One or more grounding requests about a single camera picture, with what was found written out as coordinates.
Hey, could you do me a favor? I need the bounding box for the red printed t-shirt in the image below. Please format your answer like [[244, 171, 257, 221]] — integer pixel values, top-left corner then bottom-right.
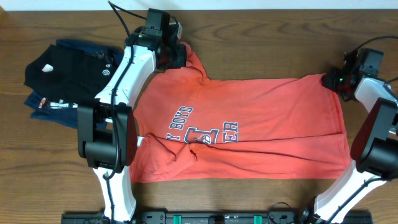
[[130, 50, 351, 183]]

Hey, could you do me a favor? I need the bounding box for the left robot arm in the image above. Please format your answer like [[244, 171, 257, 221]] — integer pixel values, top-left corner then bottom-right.
[[75, 34, 187, 223]]

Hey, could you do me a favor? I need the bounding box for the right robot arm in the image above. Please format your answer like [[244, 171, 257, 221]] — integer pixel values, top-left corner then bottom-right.
[[297, 69, 397, 223]]

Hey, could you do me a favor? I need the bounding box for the black folded garment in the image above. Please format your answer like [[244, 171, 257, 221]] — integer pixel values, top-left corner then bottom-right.
[[24, 45, 117, 104]]

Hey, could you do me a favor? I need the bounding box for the navy folded garment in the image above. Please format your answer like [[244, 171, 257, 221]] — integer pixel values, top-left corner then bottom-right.
[[24, 39, 123, 129]]

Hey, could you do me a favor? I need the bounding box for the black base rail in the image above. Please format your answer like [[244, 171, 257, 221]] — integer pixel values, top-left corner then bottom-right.
[[60, 202, 374, 224]]

